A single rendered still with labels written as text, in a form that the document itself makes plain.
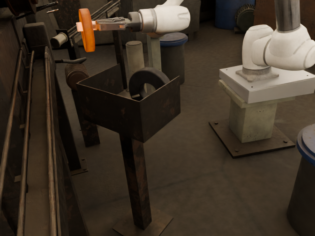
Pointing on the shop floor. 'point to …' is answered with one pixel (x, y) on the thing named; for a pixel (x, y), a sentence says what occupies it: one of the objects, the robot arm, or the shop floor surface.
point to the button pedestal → (154, 54)
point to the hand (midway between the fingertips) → (86, 25)
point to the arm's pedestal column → (250, 131)
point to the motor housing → (79, 70)
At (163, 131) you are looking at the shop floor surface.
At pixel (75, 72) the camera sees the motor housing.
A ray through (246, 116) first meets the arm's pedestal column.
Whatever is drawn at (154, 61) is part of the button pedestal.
